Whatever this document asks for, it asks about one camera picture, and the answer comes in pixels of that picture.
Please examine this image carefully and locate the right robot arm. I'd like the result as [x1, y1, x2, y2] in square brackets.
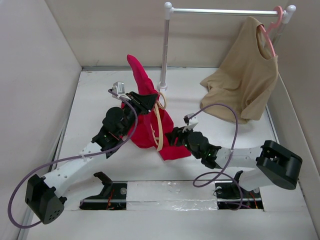
[165, 127, 303, 197]

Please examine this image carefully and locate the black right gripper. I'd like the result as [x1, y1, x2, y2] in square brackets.
[165, 123, 201, 159]

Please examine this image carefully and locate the red t shirt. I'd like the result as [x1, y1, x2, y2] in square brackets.
[126, 54, 191, 161]

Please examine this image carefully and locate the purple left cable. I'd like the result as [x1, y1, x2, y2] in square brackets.
[7, 88, 139, 230]

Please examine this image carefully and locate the white clothes rack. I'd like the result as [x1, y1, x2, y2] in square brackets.
[158, 1, 297, 91]

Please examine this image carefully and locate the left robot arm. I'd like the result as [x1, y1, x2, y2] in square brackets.
[25, 91, 158, 225]

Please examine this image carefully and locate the beige plastic hanger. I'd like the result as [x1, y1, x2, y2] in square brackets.
[150, 92, 167, 152]

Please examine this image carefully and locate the pink plastic hanger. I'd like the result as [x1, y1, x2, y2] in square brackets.
[258, 6, 285, 58]

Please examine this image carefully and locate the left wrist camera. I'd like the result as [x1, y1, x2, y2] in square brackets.
[109, 81, 125, 99]

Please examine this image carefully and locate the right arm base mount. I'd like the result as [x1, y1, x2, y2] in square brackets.
[213, 173, 264, 210]

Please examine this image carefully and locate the beige t shirt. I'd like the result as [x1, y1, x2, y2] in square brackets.
[200, 16, 279, 124]

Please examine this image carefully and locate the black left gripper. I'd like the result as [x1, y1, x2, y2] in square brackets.
[120, 91, 157, 137]

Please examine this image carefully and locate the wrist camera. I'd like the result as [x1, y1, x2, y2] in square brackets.
[109, 81, 125, 99]
[182, 113, 199, 133]

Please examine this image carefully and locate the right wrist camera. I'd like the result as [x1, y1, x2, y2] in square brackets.
[182, 113, 199, 133]

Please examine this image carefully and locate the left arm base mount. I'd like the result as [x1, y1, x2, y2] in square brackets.
[79, 171, 128, 211]

